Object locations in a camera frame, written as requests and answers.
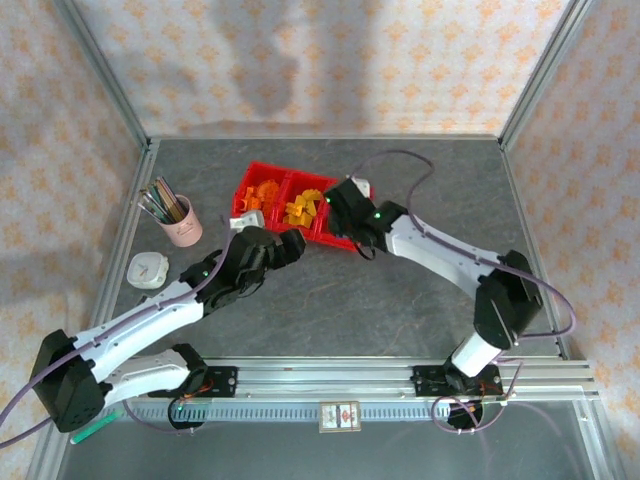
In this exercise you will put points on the small paper card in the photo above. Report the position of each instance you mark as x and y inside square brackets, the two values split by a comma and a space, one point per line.
[143, 299]

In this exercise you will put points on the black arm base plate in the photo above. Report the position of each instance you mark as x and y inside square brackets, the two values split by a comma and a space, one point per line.
[222, 382]
[425, 380]

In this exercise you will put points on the yellow lego brick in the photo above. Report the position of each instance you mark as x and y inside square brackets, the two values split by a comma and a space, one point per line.
[303, 214]
[310, 194]
[313, 209]
[299, 202]
[292, 219]

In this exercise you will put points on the pink cup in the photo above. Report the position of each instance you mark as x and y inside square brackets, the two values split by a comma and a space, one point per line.
[185, 232]

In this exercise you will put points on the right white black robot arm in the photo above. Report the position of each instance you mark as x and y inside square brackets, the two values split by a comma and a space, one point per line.
[440, 250]

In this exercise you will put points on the red white label card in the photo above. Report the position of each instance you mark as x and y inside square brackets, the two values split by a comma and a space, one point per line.
[340, 416]

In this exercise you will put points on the aluminium mounting rail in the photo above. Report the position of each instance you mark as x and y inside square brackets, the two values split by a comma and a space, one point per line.
[320, 382]

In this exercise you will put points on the long orange lego brick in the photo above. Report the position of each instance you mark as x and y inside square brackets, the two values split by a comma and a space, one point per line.
[260, 205]

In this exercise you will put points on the aluminium frame post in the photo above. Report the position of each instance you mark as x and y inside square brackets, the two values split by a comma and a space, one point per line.
[542, 75]
[109, 75]

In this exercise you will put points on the coloured pencil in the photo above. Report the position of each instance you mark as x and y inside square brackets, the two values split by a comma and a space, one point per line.
[150, 210]
[162, 200]
[155, 205]
[169, 195]

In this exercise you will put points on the red plastic bin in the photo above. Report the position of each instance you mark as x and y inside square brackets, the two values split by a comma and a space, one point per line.
[335, 242]
[312, 181]
[260, 170]

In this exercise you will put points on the green marker pen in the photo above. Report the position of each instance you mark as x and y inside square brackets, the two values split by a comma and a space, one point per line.
[109, 420]

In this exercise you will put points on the orange curved lego piece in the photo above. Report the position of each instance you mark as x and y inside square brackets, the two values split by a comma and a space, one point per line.
[270, 187]
[244, 199]

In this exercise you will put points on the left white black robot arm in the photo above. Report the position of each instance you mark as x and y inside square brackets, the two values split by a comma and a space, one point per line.
[150, 320]

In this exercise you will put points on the aluminium frame side rail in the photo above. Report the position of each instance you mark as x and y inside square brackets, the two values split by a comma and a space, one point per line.
[539, 240]
[119, 240]

